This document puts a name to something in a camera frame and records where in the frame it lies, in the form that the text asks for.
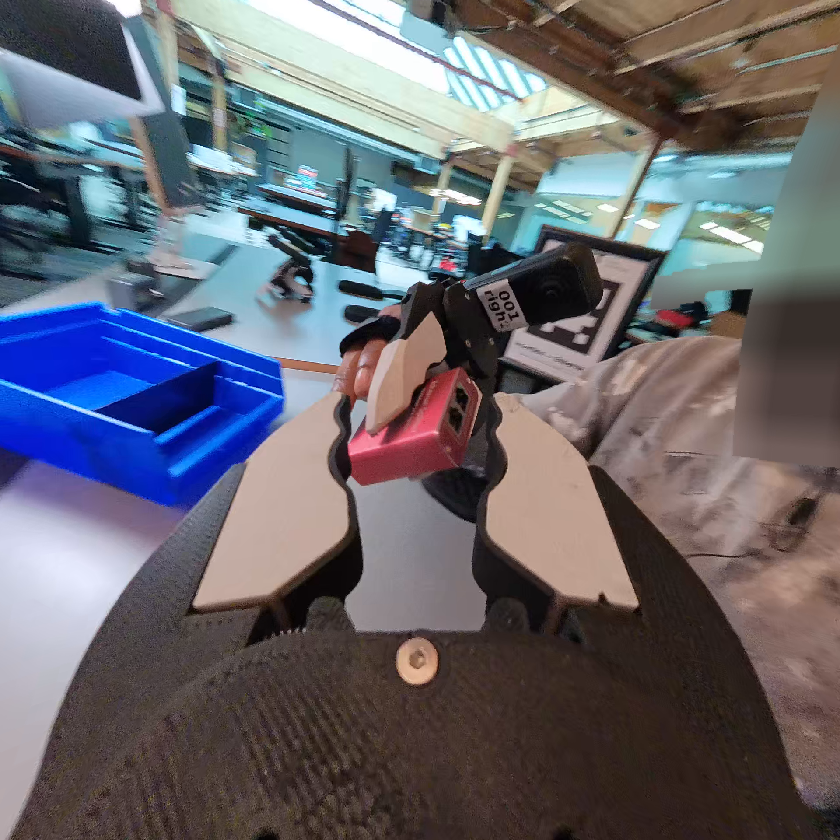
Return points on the black flat box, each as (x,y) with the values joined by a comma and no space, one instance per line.
(197,319)

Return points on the softbox light panel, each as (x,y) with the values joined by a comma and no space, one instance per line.
(59,46)

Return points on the person's right hand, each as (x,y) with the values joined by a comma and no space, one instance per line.
(358,374)

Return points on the black angular device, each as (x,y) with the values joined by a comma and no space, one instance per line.
(292,275)

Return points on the framed tag sign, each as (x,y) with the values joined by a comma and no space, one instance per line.
(633,272)

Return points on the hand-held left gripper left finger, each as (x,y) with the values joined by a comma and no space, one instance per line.
(282,518)

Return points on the grey action camera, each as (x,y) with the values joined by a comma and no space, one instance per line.
(131,290)

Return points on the person's patterned grey shirt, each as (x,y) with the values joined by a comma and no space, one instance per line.
(754,558)

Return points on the red ethernet adapter box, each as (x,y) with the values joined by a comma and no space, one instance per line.
(407,453)

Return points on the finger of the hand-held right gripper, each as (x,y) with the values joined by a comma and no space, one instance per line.
(407,374)

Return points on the blue plastic bin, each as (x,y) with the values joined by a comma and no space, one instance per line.
(197,472)

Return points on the person's right forearm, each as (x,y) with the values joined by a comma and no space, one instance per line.
(643,394)

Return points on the black bin divider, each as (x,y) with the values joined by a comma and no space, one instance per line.
(164,400)

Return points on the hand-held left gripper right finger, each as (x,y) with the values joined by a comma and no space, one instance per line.
(551,518)

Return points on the wood-edged board on stand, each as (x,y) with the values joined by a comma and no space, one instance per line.
(164,157)

